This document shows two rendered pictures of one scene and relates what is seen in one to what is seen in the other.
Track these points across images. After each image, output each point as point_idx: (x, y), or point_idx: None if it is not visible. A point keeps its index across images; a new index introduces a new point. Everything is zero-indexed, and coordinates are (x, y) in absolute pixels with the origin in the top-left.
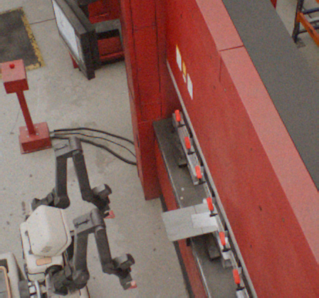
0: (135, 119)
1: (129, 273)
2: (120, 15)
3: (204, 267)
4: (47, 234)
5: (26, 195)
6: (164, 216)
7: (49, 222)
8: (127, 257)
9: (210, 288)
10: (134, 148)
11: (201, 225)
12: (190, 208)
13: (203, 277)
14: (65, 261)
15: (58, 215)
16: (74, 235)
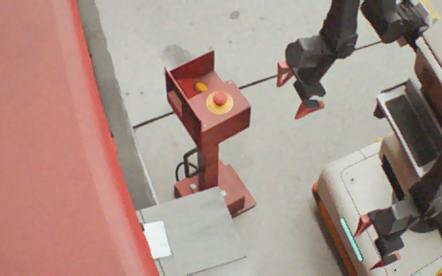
0: None
1: (293, 70)
2: None
3: (141, 180)
4: None
5: None
6: (236, 247)
7: None
8: (301, 41)
9: (128, 137)
10: None
11: (145, 227)
12: (174, 271)
13: (142, 160)
14: (417, 88)
15: None
16: (422, 166)
